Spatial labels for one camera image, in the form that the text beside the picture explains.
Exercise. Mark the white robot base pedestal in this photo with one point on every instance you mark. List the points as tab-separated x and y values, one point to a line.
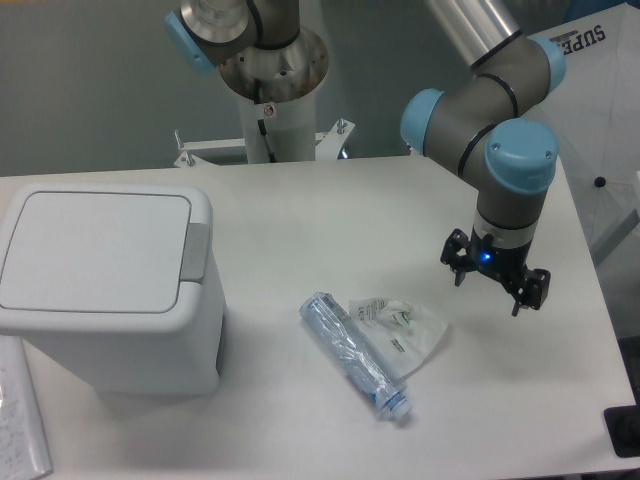
276	93

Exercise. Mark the clear plastic bag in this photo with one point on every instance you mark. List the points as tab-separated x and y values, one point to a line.
404	334

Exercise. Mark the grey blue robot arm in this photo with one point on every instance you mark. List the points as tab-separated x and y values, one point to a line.
479	133

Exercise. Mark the white mounting bracket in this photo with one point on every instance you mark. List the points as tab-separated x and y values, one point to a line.
328	146

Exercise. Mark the grey lid push button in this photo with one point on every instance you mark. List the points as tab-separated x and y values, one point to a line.
195	253

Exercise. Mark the black device at edge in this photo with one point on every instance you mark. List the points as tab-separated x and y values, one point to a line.
623	427

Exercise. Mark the white trash can body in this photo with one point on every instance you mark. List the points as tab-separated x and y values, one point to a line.
170	353

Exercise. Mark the white trash can lid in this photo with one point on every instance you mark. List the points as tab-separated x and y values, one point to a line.
95	252

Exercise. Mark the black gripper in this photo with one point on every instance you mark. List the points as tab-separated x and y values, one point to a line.
507	266

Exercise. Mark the crushed clear plastic bottle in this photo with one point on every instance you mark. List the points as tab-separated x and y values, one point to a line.
357	357

